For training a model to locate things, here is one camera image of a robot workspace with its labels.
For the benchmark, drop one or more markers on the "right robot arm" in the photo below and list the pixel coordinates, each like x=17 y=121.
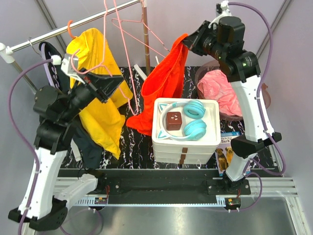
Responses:
x=224 y=41

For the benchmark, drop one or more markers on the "dog picture book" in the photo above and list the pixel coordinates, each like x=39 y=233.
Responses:
x=224 y=152

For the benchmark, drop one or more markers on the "brown cube charger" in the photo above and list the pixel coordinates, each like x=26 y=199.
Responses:
x=173 y=121

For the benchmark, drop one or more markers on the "white stacked storage box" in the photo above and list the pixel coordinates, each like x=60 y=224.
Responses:
x=187 y=152

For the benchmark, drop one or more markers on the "navy blue shorts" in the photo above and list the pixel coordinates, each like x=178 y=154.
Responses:
x=83 y=147

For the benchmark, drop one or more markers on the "pink shorts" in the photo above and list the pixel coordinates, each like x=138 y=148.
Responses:
x=215 y=86

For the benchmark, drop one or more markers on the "pink wire hanger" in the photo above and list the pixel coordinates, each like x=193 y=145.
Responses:
x=117 y=61
x=143 y=21

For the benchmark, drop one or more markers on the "teal cat-ear headphones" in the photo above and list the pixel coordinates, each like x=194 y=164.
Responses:
x=194 y=130

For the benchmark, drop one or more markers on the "orange shorts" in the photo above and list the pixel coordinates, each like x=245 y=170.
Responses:
x=166 y=80

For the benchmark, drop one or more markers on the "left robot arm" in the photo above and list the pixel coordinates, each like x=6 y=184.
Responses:
x=41 y=208

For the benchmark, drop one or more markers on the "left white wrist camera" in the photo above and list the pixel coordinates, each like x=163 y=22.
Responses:
x=67 y=67

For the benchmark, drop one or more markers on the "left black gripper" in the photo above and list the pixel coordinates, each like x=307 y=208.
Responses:
x=105 y=85

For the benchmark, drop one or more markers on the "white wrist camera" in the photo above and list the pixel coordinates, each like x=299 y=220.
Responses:
x=67 y=67
x=222 y=10

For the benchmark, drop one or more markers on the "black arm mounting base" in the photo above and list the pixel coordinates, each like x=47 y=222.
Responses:
x=168 y=187

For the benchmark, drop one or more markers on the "lavender plastic hanger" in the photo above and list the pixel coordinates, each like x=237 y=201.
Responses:
x=47 y=50

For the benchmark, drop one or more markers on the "orange plastic hanger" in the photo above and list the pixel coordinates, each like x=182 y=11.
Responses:
x=69 y=29

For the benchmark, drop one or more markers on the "metal clothes rack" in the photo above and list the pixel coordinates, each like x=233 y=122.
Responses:
x=6 y=54

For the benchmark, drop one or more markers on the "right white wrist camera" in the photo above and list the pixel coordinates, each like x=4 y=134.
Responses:
x=222 y=10

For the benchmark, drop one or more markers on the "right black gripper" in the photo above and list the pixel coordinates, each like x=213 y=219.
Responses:
x=203 y=30

